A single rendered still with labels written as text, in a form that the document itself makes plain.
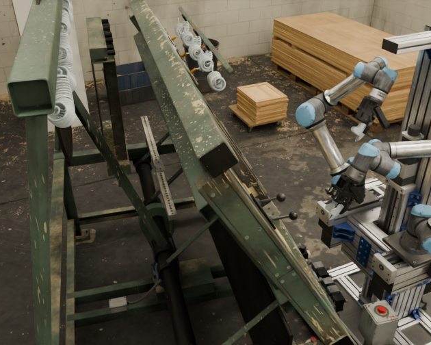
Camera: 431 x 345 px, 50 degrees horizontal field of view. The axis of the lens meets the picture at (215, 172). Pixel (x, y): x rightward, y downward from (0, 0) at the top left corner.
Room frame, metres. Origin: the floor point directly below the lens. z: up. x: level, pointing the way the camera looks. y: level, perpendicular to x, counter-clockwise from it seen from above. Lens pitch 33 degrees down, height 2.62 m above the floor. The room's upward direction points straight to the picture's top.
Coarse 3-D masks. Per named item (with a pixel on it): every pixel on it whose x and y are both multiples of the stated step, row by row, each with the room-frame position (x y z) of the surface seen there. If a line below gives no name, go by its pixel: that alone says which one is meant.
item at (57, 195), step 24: (144, 144) 3.28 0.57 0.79; (168, 144) 3.28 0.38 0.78; (144, 168) 3.04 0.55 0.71; (72, 192) 3.11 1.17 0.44; (144, 192) 2.75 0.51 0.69; (72, 216) 3.14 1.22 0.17; (96, 216) 3.20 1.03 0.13; (120, 216) 3.22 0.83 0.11; (72, 240) 2.82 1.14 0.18; (168, 240) 2.23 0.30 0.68; (216, 240) 2.68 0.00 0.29; (72, 264) 2.55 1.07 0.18; (168, 264) 1.98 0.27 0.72; (192, 264) 2.44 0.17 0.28; (240, 264) 2.11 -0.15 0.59; (72, 288) 2.32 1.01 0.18; (168, 288) 1.82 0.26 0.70; (192, 288) 2.23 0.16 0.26; (240, 288) 2.10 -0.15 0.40; (264, 288) 1.72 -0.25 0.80; (72, 312) 2.10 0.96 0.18; (72, 336) 1.91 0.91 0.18; (192, 336) 1.50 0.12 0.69; (264, 336) 1.67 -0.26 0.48; (288, 336) 1.40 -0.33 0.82
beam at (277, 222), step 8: (280, 224) 2.12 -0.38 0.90; (280, 232) 2.06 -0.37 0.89; (288, 240) 1.98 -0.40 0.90; (296, 248) 1.91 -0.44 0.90; (296, 256) 1.86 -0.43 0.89; (304, 264) 1.79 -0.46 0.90; (312, 272) 1.81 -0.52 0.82; (320, 288) 1.62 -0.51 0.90; (328, 304) 1.52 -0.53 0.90; (336, 312) 1.54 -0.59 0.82; (344, 328) 1.39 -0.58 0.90; (344, 336) 1.34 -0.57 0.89; (336, 344) 1.33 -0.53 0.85; (344, 344) 1.34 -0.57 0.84; (352, 344) 1.35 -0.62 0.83
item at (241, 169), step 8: (208, 48) 2.10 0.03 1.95; (184, 64) 2.03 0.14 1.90; (192, 72) 2.09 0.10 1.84; (192, 80) 2.07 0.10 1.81; (240, 160) 2.12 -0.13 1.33; (240, 168) 2.12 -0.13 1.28; (248, 168) 2.18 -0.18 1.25; (240, 176) 2.12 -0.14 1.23; (248, 176) 2.14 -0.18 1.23; (248, 184) 2.14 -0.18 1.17; (256, 184) 2.15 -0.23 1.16; (264, 192) 2.16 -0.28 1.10; (264, 208) 2.16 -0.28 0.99; (272, 208) 2.17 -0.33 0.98; (272, 216) 2.17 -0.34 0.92
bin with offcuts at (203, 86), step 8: (216, 40) 6.52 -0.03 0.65; (184, 48) 6.31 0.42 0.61; (216, 48) 6.23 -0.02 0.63; (192, 64) 6.19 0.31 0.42; (216, 64) 6.32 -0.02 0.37; (200, 72) 6.17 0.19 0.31; (208, 72) 6.19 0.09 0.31; (200, 80) 6.18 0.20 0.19; (200, 88) 6.19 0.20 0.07; (208, 88) 6.21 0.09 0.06
